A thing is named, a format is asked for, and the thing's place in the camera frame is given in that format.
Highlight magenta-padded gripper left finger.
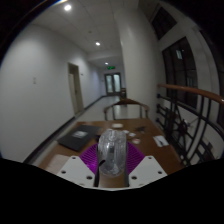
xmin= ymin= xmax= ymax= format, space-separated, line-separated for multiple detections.
xmin=55 ymin=142 xmax=101 ymax=188

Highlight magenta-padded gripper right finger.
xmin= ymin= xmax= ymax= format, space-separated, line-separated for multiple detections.
xmin=124 ymin=142 xmax=169 ymax=188

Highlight transparent computer mouse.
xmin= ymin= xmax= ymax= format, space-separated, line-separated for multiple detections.
xmin=97 ymin=129 xmax=128 ymax=178

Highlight white paper sheet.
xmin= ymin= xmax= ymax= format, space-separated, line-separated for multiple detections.
xmin=152 ymin=135 xmax=170 ymax=148

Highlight wooden armchair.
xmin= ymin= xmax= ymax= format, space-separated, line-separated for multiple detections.
xmin=103 ymin=98 xmax=150 ymax=122

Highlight beige room door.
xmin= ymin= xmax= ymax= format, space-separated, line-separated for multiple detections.
xmin=67 ymin=62 xmax=85 ymax=116

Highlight wooden-topped metal railing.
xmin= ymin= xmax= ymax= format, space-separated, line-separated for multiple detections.
xmin=156 ymin=83 xmax=224 ymax=166

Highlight glass double door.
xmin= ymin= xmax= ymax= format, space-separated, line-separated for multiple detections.
xmin=104 ymin=72 xmax=122 ymax=97

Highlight dark tall window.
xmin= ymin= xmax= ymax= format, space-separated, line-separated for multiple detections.
xmin=162 ymin=36 xmax=200 ymax=110

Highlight ceiling lights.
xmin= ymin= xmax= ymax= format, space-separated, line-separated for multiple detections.
xmin=63 ymin=2 xmax=111 ymax=66

